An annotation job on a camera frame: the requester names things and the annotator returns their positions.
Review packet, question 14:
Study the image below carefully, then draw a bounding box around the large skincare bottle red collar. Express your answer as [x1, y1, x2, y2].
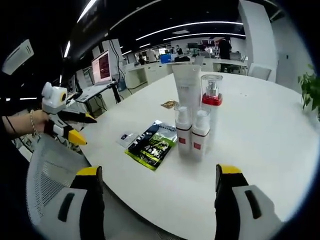
[200, 74, 224, 141]

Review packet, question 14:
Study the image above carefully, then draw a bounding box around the green black skincare sachet packet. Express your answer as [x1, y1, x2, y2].
[124, 119, 178, 172]

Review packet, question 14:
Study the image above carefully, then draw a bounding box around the bead bracelet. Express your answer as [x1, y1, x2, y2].
[29, 109, 38, 135]

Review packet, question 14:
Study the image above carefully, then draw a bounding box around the white skincare tube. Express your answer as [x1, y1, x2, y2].
[171, 64, 202, 112]

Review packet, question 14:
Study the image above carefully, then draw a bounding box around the gold foil skincare sachet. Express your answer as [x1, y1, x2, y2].
[160, 99, 180, 110]

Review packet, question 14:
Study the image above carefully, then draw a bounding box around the white mesh office chair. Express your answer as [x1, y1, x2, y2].
[25, 134, 108, 228]

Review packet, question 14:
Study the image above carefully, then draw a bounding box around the small white skincare bottle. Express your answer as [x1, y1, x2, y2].
[174, 103, 193, 157]
[191, 109, 212, 162]

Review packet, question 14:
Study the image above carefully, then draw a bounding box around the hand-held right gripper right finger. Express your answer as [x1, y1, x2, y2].
[214, 163, 285, 240]

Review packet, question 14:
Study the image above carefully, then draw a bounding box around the small white blue skincare sachet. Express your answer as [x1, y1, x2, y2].
[116, 130, 140, 149]

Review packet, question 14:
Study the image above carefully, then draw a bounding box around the potted green plant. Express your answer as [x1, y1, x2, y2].
[297, 64, 320, 114]

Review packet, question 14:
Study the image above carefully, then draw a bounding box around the open laptop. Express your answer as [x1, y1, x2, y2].
[74, 49, 118, 103]

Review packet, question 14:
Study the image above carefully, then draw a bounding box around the ceiling air conditioner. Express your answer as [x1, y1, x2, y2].
[4, 39, 35, 75]

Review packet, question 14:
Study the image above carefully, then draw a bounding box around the person's black clothing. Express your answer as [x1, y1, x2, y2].
[0, 72, 34, 226]

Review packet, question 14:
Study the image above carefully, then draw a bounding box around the white office desk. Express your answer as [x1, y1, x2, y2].
[212, 58, 248, 73]

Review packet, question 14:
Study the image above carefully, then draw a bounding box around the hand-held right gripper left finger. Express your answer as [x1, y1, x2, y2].
[36, 164, 106, 240]

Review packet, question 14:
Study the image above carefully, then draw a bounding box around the person's left hand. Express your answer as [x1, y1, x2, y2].
[32, 108, 52, 135]

